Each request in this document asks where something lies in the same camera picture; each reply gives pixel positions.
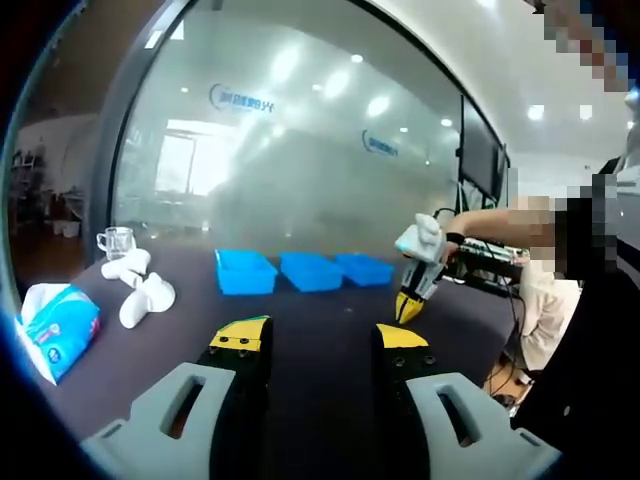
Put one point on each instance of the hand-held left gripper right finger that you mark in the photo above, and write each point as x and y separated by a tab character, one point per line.
447	405

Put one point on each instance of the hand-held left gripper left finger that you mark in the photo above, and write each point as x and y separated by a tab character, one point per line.
200	400

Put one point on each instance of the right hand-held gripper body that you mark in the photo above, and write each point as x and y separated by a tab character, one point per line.
422	242

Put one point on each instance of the blue plastic bin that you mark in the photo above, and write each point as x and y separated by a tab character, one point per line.
365	270
310	272
245	275

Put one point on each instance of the black device with white connectors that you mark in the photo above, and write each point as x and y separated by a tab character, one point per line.
487	255

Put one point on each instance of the large black monitor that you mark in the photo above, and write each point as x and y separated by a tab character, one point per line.
480	150

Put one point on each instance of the white flared plastic part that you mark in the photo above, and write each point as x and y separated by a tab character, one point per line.
147	300

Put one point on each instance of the blue tissue pack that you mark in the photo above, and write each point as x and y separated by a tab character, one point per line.
60	335

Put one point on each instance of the white curved plastic part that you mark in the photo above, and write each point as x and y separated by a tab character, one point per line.
125	265

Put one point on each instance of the clear glass mug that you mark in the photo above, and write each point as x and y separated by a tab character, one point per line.
117	245

